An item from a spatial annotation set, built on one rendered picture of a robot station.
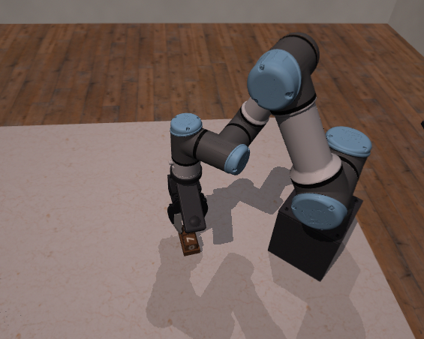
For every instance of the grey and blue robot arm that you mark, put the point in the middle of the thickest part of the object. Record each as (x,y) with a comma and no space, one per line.
(279,84)

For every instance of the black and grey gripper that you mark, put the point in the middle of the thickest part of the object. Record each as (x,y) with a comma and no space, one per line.
(173,209)

